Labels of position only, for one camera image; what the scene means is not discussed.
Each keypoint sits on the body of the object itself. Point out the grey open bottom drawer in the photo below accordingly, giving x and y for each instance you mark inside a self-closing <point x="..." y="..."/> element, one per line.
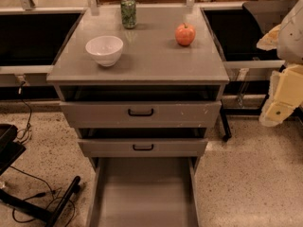
<point x="144" y="192"/>

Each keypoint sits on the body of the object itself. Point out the black chair base left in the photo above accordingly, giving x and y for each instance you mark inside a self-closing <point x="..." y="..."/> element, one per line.
<point x="44" y="203"/>

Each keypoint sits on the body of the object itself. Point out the white ceramic bowl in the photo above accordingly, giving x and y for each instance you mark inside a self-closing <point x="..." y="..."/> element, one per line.
<point x="105" y="50"/>

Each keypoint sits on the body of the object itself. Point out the black table right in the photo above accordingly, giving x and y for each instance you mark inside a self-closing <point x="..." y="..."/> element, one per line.
<point x="253" y="65"/>

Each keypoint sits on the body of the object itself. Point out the red apple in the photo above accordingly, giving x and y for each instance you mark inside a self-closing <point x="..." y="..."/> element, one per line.
<point x="185" y="34"/>

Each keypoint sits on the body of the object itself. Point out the green soda can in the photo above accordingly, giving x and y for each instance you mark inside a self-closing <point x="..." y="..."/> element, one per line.
<point x="128" y="13"/>

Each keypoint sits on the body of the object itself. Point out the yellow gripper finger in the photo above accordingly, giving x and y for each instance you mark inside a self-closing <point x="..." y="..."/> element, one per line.
<point x="269" y="40"/>
<point x="285" y="95"/>

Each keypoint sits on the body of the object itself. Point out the grey drawer cabinet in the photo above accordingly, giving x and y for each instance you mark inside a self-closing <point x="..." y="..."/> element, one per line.
<point x="153" y="67"/>

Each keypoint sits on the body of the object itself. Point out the grey middle drawer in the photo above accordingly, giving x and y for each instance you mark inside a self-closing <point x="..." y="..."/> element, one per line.
<point x="155" y="147"/>

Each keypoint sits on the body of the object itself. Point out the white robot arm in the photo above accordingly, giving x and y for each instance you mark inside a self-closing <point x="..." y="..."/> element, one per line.
<point x="290" y="37"/>

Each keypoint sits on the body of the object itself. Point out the grey top drawer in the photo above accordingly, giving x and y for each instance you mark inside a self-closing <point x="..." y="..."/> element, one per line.
<point x="141" y="114"/>

